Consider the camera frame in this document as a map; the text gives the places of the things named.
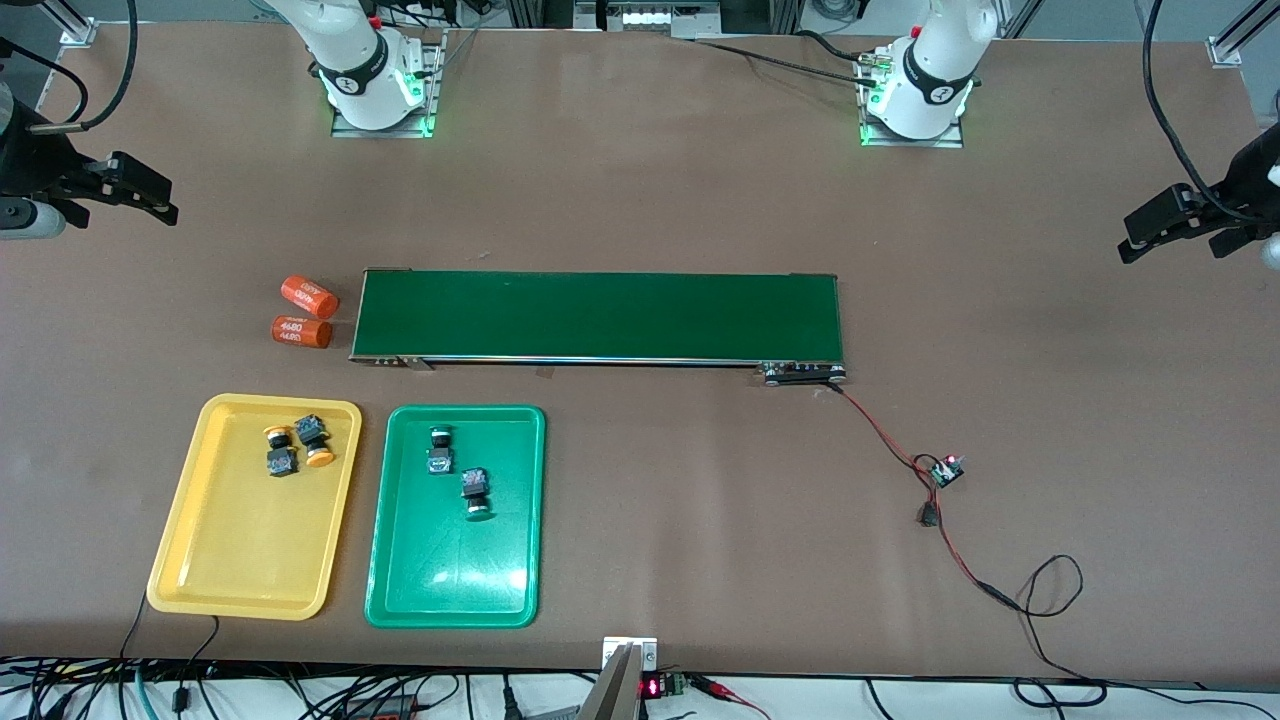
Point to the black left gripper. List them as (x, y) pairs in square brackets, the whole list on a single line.
[(1250, 181)]

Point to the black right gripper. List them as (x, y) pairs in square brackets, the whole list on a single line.
[(32, 165)]

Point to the orange cylinder white print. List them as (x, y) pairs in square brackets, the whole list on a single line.
[(302, 331), (310, 298)]

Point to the yellow push button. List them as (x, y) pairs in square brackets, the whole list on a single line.
[(320, 458), (283, 462)]

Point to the green push button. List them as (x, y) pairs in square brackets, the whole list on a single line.
[(441, 462), (475, 487)]

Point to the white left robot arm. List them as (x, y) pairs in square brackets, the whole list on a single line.
[(935, 80)]

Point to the aluminium corner profile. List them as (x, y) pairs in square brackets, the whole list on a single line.
[(1235, 45), (75, 30)]

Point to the small green circuit board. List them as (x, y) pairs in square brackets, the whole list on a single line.
[(946, 471)]

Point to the yellow plastic tray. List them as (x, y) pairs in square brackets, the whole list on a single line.
[(240, 540)]

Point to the green conveyor belt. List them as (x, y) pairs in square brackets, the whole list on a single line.
[(600, 315)]

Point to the green plastic tray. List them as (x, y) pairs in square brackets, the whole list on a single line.
[(455, 560)]

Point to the red clip test lead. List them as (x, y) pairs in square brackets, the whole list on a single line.
[(715, 686)]

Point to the red LED display module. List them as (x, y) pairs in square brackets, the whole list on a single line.
[(652, 687)]

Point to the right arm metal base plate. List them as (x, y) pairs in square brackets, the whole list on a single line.
[(385, 131)]

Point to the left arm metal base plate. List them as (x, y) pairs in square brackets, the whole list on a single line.
[(910, 142)]

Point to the metal frame with light strip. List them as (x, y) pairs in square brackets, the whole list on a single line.
[(650, 18)]

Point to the aluminium camera bracket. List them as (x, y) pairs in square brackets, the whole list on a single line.
[(628, 655)]

